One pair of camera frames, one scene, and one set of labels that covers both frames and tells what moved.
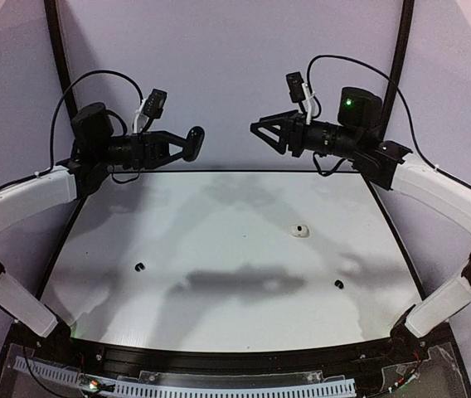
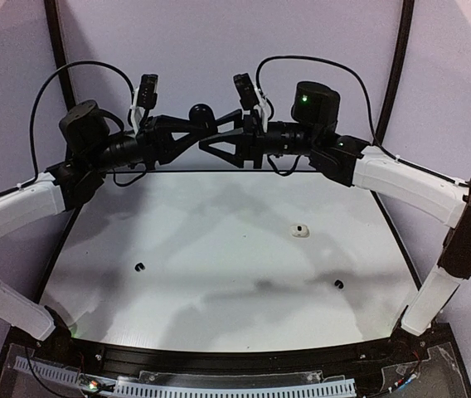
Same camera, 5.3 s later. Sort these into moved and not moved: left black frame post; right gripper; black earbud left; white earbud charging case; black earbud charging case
Moved: black earbud charging case; right gripper
Not moved: white earbud charging case; black earbud left; left black frame post
